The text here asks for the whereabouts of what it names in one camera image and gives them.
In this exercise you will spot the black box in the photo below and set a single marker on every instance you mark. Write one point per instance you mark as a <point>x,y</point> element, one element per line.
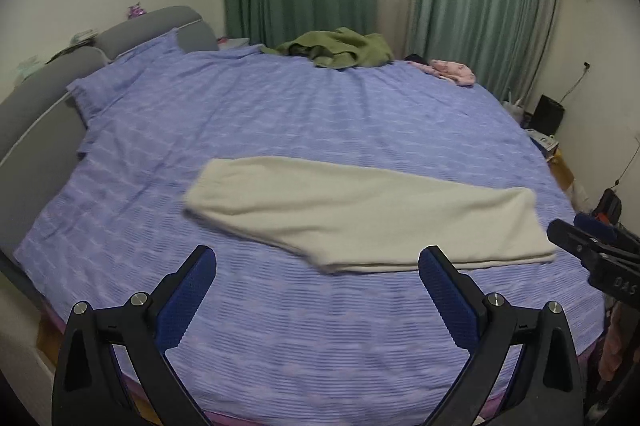
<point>547,112</point>

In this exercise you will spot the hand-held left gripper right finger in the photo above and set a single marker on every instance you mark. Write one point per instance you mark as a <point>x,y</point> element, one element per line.
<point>449,293</point>

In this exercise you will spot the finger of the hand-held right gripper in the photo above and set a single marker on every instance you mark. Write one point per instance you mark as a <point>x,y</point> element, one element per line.
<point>597,226</point>
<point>575,238</point>

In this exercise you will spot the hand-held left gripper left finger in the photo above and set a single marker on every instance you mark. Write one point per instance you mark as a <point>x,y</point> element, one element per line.
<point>186,293</point>

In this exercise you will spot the green clothes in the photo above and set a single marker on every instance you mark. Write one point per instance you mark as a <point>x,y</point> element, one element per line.
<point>340,49</point>

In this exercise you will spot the black bag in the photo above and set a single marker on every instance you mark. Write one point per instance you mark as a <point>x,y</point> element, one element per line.
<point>609,206</point>

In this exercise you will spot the pink floral cloth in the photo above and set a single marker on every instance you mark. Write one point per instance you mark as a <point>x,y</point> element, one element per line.
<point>450,70</point>

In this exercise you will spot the grey padded headboard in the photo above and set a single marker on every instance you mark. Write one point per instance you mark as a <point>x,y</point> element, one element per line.
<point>45,96</point>

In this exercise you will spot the cardboard box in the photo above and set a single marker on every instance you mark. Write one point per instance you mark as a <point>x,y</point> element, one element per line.
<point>561,169</point>

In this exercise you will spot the purple floral bed sheet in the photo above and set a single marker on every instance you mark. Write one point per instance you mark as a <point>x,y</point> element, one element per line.
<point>280,106</point>

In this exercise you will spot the cream pants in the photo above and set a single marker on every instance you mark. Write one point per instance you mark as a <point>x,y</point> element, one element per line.
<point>360,211</point>

